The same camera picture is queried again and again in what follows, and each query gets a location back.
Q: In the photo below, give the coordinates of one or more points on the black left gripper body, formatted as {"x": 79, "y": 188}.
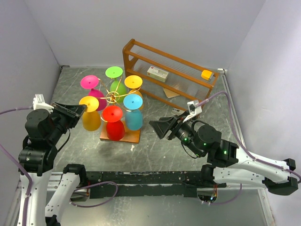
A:
{"x": 60, "y": 121}

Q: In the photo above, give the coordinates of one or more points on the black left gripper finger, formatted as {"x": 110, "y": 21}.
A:
{"x": 69, "y": 110}
{"x": 72, "y": 121}

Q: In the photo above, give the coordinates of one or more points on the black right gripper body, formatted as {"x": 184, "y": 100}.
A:
{"x": 186, "y": 134}

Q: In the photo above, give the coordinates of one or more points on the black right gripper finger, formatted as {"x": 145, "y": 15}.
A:
{"x": 174, "y": 120}
{"x": 162, "y": 129}

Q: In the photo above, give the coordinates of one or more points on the orange plastic wine glass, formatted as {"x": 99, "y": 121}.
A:
{"x": 90, "y": 118}

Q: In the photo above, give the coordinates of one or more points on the blue plastic wine glass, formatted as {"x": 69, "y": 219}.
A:
{"x": 133, "y": 117}

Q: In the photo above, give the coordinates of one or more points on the pink plastic wine glass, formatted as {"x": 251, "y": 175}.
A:
{"x": 91, "y": 82}

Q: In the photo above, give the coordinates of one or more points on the red plastic wine glass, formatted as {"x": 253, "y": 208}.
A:
{"x": 115, "y": 128}

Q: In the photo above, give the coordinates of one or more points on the green plastic wine glass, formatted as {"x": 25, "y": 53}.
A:
{"x": 117, "y": 87}

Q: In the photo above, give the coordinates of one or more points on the yellow plastic wine glass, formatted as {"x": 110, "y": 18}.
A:
{"x": 134, "y": 83}

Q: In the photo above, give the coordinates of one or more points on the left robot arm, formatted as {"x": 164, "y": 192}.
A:
{"x": 36, "y": 160}

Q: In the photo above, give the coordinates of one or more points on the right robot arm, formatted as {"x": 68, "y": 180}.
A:
{"x": 227, "y": 162}

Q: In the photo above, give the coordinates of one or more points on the wooden rack base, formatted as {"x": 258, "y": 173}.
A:
{"x": 130, "y": 136}

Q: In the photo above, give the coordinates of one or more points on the wooden shelf rack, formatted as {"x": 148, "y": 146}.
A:
{"x": 184, "y": 77}

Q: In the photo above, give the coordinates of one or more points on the tan cardboard piece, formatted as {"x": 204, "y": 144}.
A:
{"x": 169, "y": 93}

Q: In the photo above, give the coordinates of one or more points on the small white card box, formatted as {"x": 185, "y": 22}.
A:
{"x": 157, "y": 73}

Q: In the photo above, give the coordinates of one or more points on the yellow grey box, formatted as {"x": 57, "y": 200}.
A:
{"x": 207, "y": 74}

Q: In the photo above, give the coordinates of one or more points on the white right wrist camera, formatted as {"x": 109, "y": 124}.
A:
{"x": 194, "y": 110}

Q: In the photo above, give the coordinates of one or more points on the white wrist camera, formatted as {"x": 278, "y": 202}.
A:
{"x": 39, "y": 103}
{"x": 194, "y": 110}

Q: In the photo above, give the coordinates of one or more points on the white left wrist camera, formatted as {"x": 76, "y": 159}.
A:
{"x": 39, "y": 103}

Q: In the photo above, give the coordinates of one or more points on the gold wire glass rack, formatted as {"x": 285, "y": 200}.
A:
{"x": 111, "y": 99}

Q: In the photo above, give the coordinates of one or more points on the aluminium frame rail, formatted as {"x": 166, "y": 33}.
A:
{"x": 235, "y": 113}

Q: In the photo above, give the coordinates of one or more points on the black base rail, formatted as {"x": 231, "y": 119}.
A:
{"x": 151, "y": 183}

